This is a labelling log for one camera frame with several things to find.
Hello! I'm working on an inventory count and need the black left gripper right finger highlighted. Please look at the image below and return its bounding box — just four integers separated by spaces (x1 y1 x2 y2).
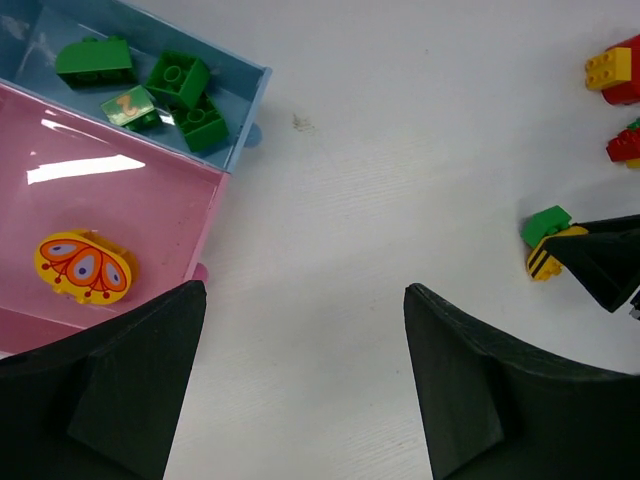
404 284 639 479

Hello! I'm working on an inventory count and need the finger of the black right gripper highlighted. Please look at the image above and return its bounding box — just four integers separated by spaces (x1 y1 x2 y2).
542 215 639 313

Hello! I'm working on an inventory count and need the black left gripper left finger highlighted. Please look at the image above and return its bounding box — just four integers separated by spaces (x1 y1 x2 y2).
1 281 206 479

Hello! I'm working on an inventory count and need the yellow black striped lego brick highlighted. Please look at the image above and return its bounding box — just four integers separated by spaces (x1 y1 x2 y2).
526 226 589 281

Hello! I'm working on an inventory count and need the small green lego brick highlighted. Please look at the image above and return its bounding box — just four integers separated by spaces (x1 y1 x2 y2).
520 205 572 248

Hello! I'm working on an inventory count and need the small red lego brick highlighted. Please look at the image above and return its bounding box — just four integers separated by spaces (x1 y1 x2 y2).
606 128 639 163

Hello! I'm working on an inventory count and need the green number two lego cube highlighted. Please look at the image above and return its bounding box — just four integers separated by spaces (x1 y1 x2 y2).
101 85 162 132

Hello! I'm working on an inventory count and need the green lego plate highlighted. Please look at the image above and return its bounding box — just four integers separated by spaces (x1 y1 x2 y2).
145 50 211 110

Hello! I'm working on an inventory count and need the long yellow lego brick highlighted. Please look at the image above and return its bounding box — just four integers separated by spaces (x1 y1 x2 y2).
626 158 640 169

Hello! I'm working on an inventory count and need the green curved lego brick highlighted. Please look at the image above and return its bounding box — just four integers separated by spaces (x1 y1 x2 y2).
627 118 640 131

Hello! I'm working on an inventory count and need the small yellow lego brick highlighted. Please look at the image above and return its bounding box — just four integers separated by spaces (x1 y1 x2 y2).
584 48 631 91

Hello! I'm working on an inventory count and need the pink container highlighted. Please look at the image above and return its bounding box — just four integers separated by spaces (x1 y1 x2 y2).
1 86 229 355

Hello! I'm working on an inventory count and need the light blue container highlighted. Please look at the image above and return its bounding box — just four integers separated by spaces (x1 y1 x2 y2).
1 0 271 172

